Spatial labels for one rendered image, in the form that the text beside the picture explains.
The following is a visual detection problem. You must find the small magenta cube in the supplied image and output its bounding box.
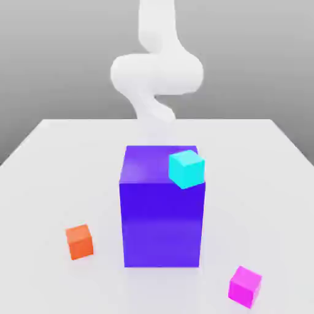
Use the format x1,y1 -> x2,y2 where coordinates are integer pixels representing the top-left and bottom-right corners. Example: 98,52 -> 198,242
228,265 -> 263,310

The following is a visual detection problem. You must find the large purple box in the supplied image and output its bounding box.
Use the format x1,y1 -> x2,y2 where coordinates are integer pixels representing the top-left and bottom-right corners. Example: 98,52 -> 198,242
118,145 -> 206,269

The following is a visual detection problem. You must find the small cyan cube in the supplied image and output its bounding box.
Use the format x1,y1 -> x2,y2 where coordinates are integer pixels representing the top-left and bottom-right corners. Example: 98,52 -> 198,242
168,149 -> 206,190

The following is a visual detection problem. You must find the small orange cube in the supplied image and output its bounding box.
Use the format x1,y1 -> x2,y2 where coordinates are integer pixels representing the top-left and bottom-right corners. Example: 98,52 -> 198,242
65,223 -> 94,261

